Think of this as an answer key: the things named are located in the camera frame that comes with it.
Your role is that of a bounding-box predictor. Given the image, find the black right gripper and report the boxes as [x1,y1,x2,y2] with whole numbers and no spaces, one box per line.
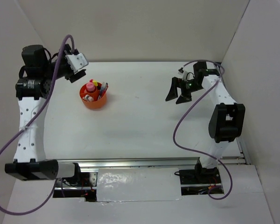
[166,76,204,104]

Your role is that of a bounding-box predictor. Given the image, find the blue patterned pen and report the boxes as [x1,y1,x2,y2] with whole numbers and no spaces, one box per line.
[98,82,108,100]

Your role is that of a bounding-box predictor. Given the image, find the red pen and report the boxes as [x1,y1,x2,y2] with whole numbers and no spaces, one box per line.
[98,82,106,100]

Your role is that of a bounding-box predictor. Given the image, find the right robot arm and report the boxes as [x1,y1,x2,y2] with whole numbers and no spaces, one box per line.
[165,60,245,183]

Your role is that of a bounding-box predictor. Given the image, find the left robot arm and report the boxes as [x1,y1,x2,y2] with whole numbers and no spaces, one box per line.
[5,44,88,186]

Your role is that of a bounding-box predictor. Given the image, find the orange round organizer container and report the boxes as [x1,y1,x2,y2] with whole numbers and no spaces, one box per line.
[79,81,107,110]

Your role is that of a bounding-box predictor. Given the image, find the white foil cover sheet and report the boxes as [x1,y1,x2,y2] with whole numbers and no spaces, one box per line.
[97,168,182,202]

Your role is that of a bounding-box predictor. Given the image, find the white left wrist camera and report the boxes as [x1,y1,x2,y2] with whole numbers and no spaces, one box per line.
[65,53,89,74]

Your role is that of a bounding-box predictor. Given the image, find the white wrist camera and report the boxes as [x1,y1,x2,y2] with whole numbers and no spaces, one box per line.
[65,53,89,74]
[178,67,188,81]

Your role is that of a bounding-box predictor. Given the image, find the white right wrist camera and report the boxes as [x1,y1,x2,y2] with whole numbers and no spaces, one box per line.
[178,67,188,81]

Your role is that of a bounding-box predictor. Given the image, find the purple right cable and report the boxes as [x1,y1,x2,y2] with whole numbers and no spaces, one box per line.
[172,60,233,200]

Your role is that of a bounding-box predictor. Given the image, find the purple cable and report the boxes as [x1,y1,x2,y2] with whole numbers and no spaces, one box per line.
[172,60,233,200]
[0,34,76,215]

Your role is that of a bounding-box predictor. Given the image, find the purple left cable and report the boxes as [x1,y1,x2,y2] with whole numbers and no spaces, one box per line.
[0,34,76,215]

